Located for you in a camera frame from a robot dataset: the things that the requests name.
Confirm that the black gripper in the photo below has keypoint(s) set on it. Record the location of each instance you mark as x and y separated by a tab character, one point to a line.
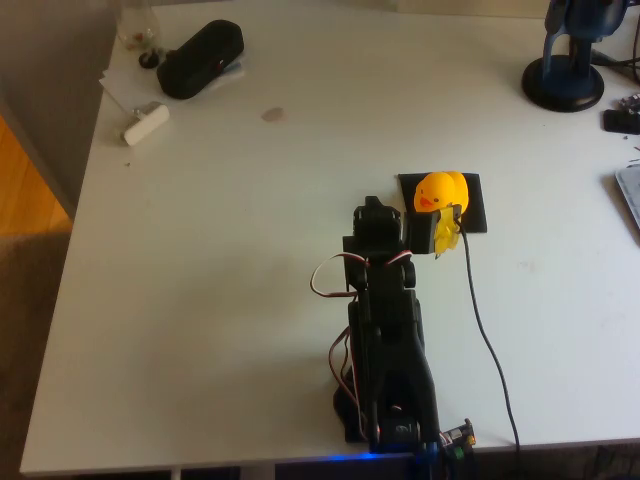
376	220

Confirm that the yellow rubber duck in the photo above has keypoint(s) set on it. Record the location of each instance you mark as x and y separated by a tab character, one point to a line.
440	190

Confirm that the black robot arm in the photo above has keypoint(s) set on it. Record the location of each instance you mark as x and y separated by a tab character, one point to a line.
395	350

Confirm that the black square mat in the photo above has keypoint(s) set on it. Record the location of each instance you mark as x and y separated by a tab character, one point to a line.
477	200

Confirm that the motor controller board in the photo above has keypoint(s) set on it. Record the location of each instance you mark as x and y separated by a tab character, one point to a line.
457	437

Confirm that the blue table clamp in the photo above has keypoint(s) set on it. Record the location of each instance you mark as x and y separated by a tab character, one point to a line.
431	450

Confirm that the blue stand on black base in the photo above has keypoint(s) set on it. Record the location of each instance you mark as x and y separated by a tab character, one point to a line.
562	85

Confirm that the black glasses case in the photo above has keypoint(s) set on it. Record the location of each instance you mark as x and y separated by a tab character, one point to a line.
200	60

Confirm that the grey laptop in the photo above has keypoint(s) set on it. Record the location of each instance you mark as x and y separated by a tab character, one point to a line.
631	192

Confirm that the white charger block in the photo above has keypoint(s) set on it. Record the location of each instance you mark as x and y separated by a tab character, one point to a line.
147	125

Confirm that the small black device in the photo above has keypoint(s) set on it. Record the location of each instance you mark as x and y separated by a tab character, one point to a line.
620	121

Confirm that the small circuit board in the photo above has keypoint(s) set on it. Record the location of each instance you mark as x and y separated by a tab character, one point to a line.
631	102

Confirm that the black bottle cap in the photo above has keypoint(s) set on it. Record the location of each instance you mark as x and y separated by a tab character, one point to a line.
149	60

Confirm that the white paper sheets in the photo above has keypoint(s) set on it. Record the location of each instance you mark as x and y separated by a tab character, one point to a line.
125	87

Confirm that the camera with yellow tape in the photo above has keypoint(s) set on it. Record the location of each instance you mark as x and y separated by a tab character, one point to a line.
425	232

